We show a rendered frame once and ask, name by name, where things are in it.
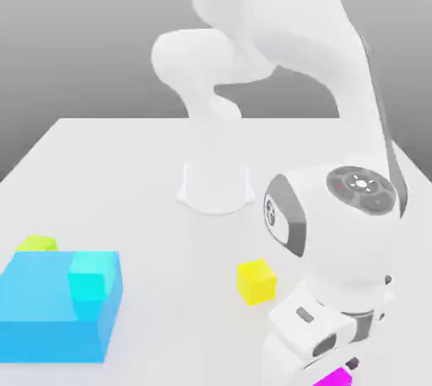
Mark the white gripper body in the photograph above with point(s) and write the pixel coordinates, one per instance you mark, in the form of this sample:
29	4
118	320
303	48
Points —
287	367

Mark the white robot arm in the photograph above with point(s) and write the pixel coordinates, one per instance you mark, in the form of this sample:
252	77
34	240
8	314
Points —
297	22

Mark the small magenta cube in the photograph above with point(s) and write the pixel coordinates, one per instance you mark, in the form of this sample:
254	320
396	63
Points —
334	378

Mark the small yellow cube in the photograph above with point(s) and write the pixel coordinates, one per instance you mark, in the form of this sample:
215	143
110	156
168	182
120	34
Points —
254	283

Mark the small cyan cube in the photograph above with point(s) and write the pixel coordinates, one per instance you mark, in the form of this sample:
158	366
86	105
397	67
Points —
88	279

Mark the small lime cube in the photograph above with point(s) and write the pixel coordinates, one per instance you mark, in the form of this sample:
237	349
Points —
35	243

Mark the large blue box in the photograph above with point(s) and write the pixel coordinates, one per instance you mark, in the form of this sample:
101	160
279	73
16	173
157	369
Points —
37	335

